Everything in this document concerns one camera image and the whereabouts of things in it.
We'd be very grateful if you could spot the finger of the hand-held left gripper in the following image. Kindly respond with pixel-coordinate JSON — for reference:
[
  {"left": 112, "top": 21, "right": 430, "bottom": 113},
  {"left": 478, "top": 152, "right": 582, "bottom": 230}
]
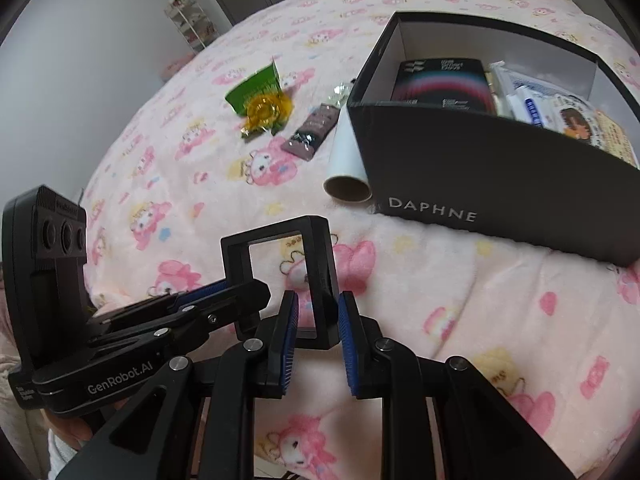
[
  {"left": 87, "top": 280, "right": 272, "bottom": 356},
  {"left": 87, "top": 281, "right": 231, "bottom": 331}
]

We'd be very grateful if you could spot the black box with pink stripes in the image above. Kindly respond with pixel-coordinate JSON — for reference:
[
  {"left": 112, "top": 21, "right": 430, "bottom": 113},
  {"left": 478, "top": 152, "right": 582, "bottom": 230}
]
[{"left": 390, "top": 58, "right": 493, "bottom": 113}]

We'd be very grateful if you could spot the black square display frame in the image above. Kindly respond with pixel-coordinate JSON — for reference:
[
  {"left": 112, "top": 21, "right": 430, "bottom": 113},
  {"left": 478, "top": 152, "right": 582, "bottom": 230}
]
[{"left": 220, "top": 215, "right": 341, "bottom": 351}]

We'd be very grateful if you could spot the brown snack packet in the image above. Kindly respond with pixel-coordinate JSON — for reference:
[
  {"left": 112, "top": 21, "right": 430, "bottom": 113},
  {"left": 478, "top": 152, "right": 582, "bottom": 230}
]
[{"left": 281, "top": 103, "right": 341, "bottom": 159}]

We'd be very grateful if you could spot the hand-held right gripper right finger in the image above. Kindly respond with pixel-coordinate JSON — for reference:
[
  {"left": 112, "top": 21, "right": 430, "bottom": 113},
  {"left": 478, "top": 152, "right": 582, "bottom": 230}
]
[{"left": 337, "top": 290, "right": 576, "bottom": 480}]

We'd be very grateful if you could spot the white paper roll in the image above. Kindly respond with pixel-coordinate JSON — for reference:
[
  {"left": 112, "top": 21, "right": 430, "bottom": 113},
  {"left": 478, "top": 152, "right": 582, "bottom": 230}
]
[{"left": 324, "top": 106, "right": 373, "bottom": 204}]

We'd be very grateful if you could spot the illustrated cartoon packet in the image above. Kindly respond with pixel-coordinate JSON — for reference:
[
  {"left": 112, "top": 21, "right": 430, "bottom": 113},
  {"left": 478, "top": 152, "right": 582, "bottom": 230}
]
[{"left": 547, "top": 92, "right": 603, "bottom": 148}]

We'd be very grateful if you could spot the white wet wipes pack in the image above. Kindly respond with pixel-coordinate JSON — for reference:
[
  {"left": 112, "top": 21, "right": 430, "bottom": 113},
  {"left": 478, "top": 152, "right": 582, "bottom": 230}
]
[{"left": 487, "top": 61, "right": 556, "bottom": 121}]

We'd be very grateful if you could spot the yellow paper note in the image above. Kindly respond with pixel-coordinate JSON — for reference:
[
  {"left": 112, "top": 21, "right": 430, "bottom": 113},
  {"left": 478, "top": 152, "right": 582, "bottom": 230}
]
[{"left": 595, "top": 110, "right": 640, "bottom": 168}]

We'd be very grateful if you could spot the pink printed blanket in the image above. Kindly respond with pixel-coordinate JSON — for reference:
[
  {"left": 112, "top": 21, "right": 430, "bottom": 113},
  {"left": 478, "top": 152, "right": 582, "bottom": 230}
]
[{"left": 82, "top": 0, "right": 640, "bottom": 480}]

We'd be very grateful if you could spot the green snack packet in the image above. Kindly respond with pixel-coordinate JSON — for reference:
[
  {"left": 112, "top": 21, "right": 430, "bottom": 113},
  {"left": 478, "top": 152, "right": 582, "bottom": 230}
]
[{"left": 224, "top": 58, "right": 283, "bottom": 116}]

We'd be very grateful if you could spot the black cardboard box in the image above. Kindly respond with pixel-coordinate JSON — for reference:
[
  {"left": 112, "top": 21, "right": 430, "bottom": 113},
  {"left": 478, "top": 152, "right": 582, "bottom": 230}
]
[{"left": 346, "top": 11, "right": 640, "bottom": 267}]

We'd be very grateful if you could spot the yellow crinkled wrapper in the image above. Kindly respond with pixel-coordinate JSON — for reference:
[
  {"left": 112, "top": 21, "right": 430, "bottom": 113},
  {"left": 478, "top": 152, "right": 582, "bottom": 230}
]
[{"left": 240, "top": 91, "right": 293, "bottom": 137}]

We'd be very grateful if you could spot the white shelf rack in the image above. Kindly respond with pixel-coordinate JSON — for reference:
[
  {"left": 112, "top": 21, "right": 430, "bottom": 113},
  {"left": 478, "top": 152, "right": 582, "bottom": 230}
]
[{"left": 164, "top": 0, "right": 221, "bottom": 53}]

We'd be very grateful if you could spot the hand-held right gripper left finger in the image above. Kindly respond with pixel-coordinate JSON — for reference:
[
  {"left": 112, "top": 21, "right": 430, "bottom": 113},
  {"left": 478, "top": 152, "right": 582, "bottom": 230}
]
[{"left": 52, "top": 290, "right": 301, "bottom": 480}]

